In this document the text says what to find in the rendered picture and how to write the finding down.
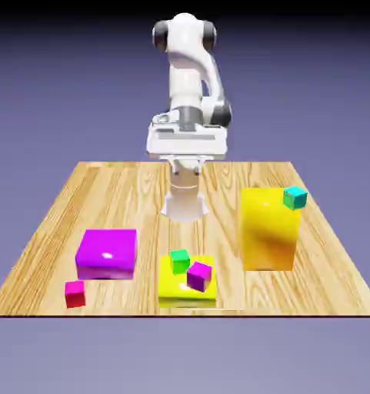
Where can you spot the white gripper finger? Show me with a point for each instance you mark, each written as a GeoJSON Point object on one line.
{"type": "Point", "coordinates": [197, 167]}
{"type": "Point", "coordinates": [175, 167]}

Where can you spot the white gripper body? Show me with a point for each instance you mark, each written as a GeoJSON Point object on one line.
{"type": "Point", "coordinates": [186, 144]}

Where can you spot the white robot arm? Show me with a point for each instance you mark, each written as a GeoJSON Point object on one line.
{"type": "Point", "coordinates": [184, 52]}

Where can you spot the small green cube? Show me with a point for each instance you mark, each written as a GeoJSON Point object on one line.
{"type": "Point", "coordinates": [179, 261]}

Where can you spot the small teal cube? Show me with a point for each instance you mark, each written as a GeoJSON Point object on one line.
{"type": "Point", "coordinates": [294, 198]}

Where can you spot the small purple cube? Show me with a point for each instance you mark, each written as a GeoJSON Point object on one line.
{"type": "Point", "coordinates": [199, 276]}

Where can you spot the small red cube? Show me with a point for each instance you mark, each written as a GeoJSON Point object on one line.
{"type": "Point", "coordinates": [75, 294]}

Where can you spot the large orange-yellow tall box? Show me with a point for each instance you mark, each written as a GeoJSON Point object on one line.
{"type": "Point", "coordinates": [266, 234]}

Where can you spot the large magenta box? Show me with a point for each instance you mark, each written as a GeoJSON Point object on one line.
{"type": "Point", "coordinates": [106, 251]}

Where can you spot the large yellow flat box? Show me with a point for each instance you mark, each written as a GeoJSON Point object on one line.
{"type": "Point", "coordinates": [175, 291]}

